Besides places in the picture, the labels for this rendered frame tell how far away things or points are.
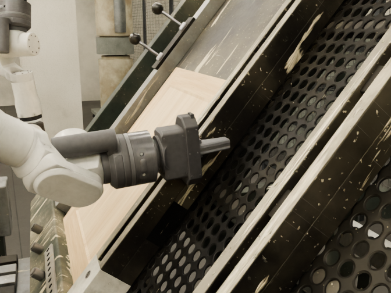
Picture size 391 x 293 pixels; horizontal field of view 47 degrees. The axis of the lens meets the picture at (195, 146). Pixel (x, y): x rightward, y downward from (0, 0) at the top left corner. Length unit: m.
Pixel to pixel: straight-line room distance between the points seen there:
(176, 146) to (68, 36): 4.46
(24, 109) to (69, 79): 3.78
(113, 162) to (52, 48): 4.46
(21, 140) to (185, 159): 0.26
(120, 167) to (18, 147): 0.15
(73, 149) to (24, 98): 0.73
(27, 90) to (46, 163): 0.76
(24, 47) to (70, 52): 3.80
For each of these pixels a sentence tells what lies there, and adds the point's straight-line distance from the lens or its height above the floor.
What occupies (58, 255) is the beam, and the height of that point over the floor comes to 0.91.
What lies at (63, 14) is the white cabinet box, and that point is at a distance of 5.15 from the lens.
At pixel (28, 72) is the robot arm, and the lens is 1.40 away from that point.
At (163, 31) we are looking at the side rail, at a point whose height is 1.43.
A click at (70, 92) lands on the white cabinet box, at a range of 5.19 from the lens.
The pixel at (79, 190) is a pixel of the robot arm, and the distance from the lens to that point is 0.70.
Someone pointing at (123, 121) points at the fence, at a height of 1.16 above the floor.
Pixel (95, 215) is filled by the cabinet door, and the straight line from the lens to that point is 1.20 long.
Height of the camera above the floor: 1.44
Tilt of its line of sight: 14 degrees down
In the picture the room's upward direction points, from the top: straight up
